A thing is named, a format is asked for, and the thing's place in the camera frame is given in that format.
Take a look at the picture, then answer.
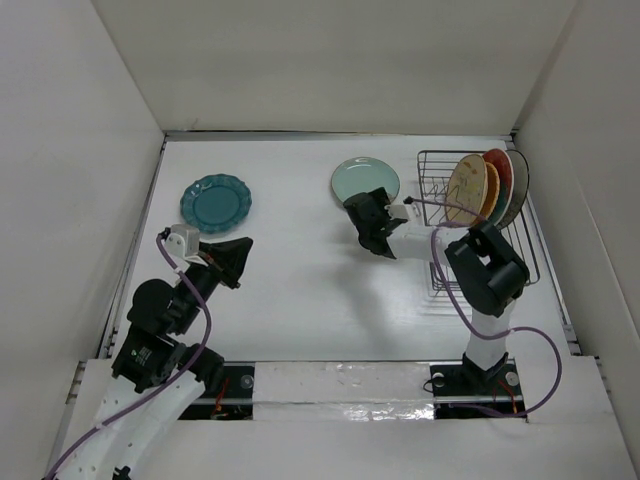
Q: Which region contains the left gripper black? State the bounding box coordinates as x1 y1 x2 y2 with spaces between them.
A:
173 235 254 332

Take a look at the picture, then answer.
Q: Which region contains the light blue flower plate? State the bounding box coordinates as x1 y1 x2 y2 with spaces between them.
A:
330 157 401 205

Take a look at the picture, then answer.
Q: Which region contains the beige bird plate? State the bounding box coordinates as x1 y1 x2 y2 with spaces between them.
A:
445 154 488 225

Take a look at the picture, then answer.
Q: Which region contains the orange woven plate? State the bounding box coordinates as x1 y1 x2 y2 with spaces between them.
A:
481 162 500 218

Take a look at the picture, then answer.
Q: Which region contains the red plate blue flower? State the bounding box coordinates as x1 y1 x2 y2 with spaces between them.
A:
483 148 514 225

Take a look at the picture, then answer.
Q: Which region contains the grey tree plate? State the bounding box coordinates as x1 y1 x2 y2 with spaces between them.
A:
497 149 530 230

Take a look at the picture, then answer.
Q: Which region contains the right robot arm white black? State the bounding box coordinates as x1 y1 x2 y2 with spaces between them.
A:
343 188 530 393

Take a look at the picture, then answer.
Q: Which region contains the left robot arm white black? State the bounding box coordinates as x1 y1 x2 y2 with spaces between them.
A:
45 225 253 479

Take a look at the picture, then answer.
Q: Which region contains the dark teal scalloped plate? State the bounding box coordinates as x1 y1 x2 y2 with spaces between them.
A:
180 174 252 235

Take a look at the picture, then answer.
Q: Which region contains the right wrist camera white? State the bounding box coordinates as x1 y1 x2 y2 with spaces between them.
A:
385 202 422 224

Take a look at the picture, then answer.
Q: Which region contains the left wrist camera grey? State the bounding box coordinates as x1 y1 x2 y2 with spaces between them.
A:
160 224 200 262

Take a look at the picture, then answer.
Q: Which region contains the black wire dish rack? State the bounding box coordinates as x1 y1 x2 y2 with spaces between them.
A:
417 150 541 295

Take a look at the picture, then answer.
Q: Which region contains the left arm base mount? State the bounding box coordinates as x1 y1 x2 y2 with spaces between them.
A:
179 362 255 421

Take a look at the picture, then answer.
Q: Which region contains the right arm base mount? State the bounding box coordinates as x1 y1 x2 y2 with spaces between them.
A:
422 359 525 420

